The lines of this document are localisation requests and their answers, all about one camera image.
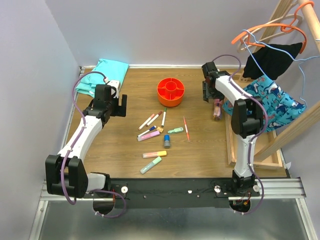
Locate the pink glue bottle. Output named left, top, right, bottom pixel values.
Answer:
left=213, top=99, right=222, bottom=121

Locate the orange round organizer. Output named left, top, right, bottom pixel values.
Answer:
left=156, top=77, right=185, bottom=108

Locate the pink cap white marker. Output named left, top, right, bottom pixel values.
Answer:
left=138, top=113, right=155, bottom=130

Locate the pink purple highlighter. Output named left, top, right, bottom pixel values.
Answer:
left=137, top=130, right=160, bottom=142

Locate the pink yellow highlighter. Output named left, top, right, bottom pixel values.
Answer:
left=142, top=150, right=167, bottom=159

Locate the green highlighter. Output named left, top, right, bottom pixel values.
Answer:
left=140, top=156, right=162, bottom=174

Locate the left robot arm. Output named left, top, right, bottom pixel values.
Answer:
left=45, top=80, right=128, bottom=201

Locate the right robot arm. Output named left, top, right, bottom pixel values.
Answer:
left=201, top=61, right=264, bottom=196

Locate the orange thin pen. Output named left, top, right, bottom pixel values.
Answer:
left=183, top=116, right=191, bottom=143

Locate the teal folded cloth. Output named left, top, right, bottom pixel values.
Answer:
left=75, top=58, right=129, bottom=98

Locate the blue cap whiteboard marker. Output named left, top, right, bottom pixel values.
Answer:
left=137, top=125, right=157, bottom=138

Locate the green correction tape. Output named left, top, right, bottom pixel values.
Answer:
left=167, top=127, right=184, bottom=134

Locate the brown cap white marker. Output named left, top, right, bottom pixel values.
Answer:
left=146, top=111, right=163, bottom=126

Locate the green cap white marker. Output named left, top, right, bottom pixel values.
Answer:
left=161, top=107, right=167, bottom=128

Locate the small tan eraser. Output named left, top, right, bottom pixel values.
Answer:
left=156, top=127, right=164, bottom=133

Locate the black cloth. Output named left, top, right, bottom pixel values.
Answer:
left=242, top=42, right=302, bottom=80

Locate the shark pattern blue cloth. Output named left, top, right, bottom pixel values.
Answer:
left=222, top=75, right=307, bottom=133

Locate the orange hanger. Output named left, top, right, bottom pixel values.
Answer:
left=248, top=0, right=320, bottom=53

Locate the wooden tray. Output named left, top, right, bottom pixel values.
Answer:
left=224, top=72, right=285, bottom=171

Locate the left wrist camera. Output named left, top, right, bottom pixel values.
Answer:
left=104, top=78, right=122, bottom=98

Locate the blue wire hanger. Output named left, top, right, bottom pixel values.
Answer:
left=243, top=29, right=319, bottom=104

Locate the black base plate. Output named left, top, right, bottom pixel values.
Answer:
left=102, top=177, right=260, bottom=209

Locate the wooden rack frame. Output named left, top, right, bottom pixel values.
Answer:
left=238, top=0, right=320, bottom=163

